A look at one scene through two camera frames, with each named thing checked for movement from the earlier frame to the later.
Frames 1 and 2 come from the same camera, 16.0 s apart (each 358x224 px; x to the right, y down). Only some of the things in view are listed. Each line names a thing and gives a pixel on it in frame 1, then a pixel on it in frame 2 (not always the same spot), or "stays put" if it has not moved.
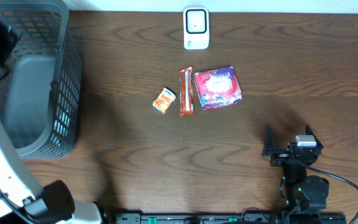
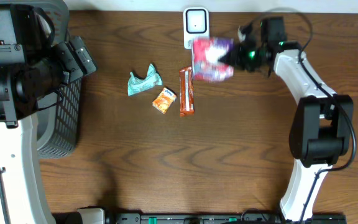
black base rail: x=228 y=218 stays put
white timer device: x=196 y=28 stays put
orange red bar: x=186 y=91 stays put
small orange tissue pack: x=163 y=102 stays put
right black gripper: x=291 y=153 -> x=239 y=56
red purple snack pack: x=218 y=88 -> x=206 y=53
